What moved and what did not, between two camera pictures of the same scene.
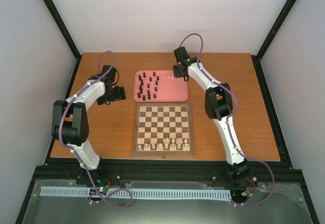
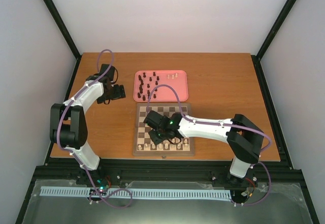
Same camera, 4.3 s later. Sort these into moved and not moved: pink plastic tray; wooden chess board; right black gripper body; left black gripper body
Moved: right black gripper body
Not moved: wooden chess board; left black gripper body; pink plastic tray
